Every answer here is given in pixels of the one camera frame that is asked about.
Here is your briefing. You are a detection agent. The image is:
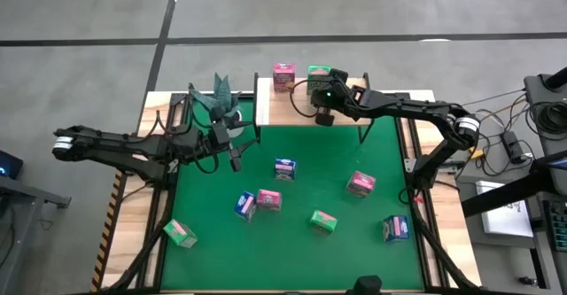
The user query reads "grey metal stand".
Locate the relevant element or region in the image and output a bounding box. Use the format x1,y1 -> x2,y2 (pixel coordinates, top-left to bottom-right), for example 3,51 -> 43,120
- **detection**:
524,66 -> 567,159

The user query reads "black power adapter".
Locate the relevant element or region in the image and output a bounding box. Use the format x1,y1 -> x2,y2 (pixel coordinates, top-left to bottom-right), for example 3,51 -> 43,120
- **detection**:
500,130 -> 526,164

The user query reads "black rounded object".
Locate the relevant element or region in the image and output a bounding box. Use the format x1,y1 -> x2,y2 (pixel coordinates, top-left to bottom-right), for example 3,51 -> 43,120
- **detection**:
345,275 -> 387,295

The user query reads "green table mat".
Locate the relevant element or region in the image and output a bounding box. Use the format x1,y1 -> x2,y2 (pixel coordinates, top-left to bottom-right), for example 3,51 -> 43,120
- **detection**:
159,97 -> 425,291

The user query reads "Apple Jacks cereal box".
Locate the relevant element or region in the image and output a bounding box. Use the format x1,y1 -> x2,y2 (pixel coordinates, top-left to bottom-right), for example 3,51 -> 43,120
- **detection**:
306,64 -> 332,96
308,209 -> 338,236
162,218 -> 199,249

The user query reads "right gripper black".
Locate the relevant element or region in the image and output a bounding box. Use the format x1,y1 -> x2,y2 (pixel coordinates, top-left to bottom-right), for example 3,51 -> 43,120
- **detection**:
309,67 -> 355,128

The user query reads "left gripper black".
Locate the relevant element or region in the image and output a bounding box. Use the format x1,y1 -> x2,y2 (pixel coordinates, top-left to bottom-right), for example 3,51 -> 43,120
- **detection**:
207,120 -> 260,173

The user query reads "black keyboard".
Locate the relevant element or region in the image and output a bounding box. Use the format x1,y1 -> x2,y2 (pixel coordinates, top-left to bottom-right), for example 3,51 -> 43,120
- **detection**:
542,199 -> 567,252

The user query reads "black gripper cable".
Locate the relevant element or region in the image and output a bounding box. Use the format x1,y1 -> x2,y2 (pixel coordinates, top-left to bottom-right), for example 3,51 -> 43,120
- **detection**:
289,78 -> 321,120
193,151 -> 221,175

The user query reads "yellow black hazard tape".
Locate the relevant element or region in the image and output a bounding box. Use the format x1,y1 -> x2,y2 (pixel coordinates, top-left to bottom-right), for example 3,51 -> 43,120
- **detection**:
90,170 -> 124,292

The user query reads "Frosted Flakes cereal box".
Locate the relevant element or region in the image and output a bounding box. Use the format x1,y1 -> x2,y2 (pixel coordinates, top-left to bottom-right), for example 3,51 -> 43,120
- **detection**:
382,214 -> 411,244
233,190 -> 259,223
273,157 -> 299,182

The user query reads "green plant white pot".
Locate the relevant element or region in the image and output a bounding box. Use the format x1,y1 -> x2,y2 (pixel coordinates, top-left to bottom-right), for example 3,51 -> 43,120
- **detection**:
188,72 -> 245,139

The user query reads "black electronic device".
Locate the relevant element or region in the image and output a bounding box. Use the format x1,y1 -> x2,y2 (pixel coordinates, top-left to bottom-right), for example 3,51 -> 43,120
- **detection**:
0,150 -> 24,180

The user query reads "grey metal desk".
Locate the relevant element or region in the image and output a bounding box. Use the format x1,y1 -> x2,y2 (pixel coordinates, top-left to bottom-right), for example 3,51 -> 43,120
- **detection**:
0,175 -> 72,295

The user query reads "Raisin Bran cereal box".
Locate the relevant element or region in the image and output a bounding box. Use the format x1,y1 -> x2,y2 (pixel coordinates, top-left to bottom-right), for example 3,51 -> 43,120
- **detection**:
345,169 -> 377,198
272,62 -> 297,93
255,188 -> 284,213

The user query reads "black flat bar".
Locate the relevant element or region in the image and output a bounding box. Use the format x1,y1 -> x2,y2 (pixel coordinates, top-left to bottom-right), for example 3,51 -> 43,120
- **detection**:
460,151 -> 567,219

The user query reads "white paper sheet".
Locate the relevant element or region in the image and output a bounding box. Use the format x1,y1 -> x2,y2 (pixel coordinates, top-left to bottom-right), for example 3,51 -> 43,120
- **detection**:
475,179 -> 535,238

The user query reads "coiled black cable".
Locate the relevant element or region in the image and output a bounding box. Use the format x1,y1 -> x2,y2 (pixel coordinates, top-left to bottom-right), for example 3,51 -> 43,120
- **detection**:
529,101 -> 567,136

